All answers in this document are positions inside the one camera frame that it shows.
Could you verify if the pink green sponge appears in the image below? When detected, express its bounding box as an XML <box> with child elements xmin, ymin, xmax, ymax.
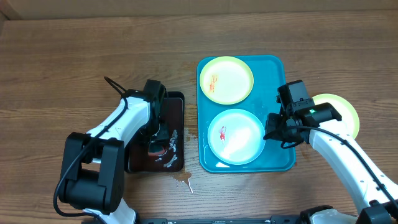
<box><xmin>148</xmin><ymin>144</ymin><xmax>166</xmax><ymax>156</ymax></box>

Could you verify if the yellow plate front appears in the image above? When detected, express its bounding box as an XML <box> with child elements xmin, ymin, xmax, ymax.
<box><xmin>313</xmin><ymin>93</ymin><xmax>360</xmax><ymax>139</ymax></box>

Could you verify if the yellow plate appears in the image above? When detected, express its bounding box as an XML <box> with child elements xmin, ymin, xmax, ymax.
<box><xmin>313</xmin><ymin>93</ymin><xmax>360</xmax><ymax>139</ymax></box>
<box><xmin>199</xmin><ymin>56</ymin><xmax>254</xmax><ymax>105</ymax></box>

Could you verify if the light blue plate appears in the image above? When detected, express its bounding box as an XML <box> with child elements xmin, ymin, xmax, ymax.
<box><xmin>207</xmin><ymin>109</ymin><xmax>266</xmax><ymax>166</ymax></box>

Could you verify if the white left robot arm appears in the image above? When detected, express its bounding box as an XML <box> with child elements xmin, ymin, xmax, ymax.
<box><xmin>53</xmin><ymin>85</ymin><xmax>170</xmax><ymax>223</ymax></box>

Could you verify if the black water tray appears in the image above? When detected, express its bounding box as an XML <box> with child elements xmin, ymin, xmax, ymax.
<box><xmin>124</xmin><ymin>91</ymin><xmax>185</xmax><ymax>173</ymax></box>

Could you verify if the blue plastic tray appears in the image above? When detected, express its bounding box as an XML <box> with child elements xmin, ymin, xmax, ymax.
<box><xmin>197</xmin><ymin>55</ymin><xmax>296</xmax><ymax>173</ymax></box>

